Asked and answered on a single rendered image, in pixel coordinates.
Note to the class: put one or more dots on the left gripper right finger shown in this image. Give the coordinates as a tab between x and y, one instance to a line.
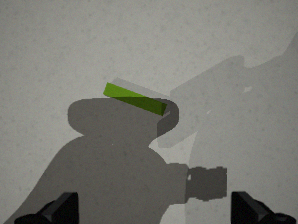
246	210

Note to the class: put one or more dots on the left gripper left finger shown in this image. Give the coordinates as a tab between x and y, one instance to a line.
65	208

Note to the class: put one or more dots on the lime green rod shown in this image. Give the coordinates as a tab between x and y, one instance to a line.
135	99

